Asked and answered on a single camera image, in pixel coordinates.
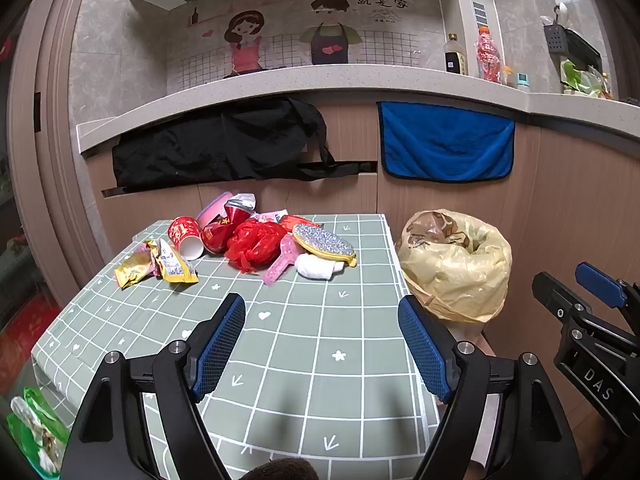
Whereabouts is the white tissue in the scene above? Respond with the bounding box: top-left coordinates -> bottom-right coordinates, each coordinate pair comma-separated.
294,253 -> 347,281

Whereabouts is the red packet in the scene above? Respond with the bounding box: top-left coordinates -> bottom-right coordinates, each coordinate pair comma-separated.
279,214 -> 321,232

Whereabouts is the green vegetables bag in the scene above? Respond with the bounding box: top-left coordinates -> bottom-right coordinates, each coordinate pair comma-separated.
559,59 -> 612,99

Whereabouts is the dark fuzzy rounded thing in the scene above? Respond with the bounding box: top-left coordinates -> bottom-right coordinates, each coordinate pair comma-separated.
244,457 -> 321,480

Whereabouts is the red cup with silver rim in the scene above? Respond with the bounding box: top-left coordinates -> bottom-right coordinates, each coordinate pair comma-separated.
223,200 -> 257,227

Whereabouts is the red plastic bag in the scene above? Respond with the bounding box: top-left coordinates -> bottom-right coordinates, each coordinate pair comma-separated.
226,221 -> 287,274

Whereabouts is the green snack bag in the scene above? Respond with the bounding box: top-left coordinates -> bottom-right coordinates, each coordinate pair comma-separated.
6,386 -> 71,477

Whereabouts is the red drink bottle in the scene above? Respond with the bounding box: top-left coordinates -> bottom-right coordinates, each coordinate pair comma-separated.
475,27 -> 503,84

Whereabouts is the glittery hairbrush yellow rim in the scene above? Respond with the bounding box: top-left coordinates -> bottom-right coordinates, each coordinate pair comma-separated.
292,223 -> 359,268

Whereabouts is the white wall unit with vent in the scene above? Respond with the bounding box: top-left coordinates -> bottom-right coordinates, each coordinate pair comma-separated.
454,0 -> 502,72

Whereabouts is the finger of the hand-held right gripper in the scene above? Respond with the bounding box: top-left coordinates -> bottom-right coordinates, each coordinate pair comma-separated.
575,261 -> 640,347
531,271 -> 602,334

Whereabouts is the grey stone countertop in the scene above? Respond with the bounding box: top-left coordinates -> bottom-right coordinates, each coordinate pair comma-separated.
76,64 -> 640,159

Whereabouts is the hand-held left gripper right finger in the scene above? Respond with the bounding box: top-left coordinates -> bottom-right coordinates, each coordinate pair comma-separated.
398,295 -> 583,480

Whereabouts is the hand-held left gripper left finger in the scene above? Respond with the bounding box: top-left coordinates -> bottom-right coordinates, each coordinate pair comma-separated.
60,292 -> 247,480

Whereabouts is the pink hand mirror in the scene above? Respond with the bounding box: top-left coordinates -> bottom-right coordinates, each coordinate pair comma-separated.
262,235 -> 297,287

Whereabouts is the blue towel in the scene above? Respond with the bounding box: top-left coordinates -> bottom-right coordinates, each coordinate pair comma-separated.
376,101 -> 516,184

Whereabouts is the crushed red paper cup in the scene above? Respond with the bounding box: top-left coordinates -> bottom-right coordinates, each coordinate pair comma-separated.
201,219 -> 237,254

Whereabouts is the black wall rack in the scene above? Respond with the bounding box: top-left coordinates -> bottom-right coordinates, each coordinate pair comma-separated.
543,4 -> 604,72

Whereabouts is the black hanging cloth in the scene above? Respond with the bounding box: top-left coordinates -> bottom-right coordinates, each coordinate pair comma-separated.
111,98 -> 337,194

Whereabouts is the yellow white snack wrapper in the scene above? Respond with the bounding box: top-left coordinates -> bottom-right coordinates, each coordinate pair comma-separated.
157,239 -> 199,284

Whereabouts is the gold snack wrapper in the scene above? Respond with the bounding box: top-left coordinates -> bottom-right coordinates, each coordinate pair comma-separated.
114,241 -> 157,289

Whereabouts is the dark sauce bottle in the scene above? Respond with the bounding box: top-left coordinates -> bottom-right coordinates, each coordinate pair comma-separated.
443,33 -> 469,77

